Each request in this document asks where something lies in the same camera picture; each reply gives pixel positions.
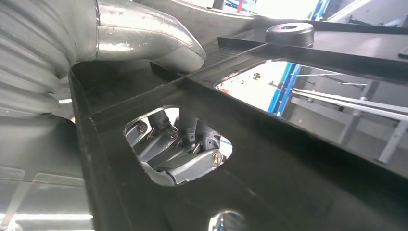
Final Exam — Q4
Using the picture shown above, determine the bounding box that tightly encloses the blue metal frame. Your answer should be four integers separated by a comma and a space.
267, 63, 302, 118

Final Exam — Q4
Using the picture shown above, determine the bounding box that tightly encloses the stainless steel workbench table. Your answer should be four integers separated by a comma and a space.
0, 116, 95, 231
288, 71, 408, 165

